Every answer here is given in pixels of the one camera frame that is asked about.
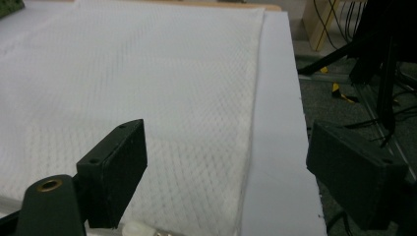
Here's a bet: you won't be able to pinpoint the black curtain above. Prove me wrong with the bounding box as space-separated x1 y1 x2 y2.
347 0 417 85

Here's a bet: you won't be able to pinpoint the green woven basket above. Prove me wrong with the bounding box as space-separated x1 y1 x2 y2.
0 0 26 20

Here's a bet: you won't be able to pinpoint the white foam board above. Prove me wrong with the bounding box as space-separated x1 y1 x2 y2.
0 0 328 236

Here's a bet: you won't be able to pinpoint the black metal stand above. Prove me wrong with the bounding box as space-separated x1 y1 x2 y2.
296 35 399 146

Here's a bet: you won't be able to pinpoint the yellow black tool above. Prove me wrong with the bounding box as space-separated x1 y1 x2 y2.
330 82 360 104

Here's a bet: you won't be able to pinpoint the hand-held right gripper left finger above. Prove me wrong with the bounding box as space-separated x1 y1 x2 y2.
76 118 149 229

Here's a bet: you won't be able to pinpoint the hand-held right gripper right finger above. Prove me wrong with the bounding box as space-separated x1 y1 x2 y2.
305 120 409 231

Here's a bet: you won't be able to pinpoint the hanging cable bundle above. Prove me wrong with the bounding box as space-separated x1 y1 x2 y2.
313 0 366 50

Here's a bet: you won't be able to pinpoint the straight black floor cables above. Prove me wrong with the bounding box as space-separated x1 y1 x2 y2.
342 88 417 147

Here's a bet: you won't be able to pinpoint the looped black floor cable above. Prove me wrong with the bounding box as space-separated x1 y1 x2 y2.
326 209 354 236

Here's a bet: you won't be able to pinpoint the light wooden desk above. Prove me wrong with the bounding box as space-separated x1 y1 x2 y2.
302 0 346 52

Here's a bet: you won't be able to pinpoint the white mesh laundry bag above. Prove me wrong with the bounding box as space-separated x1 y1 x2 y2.
0 0 266 236

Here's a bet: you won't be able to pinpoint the metal floor rail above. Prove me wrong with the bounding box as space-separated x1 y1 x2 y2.
353 82 417 185

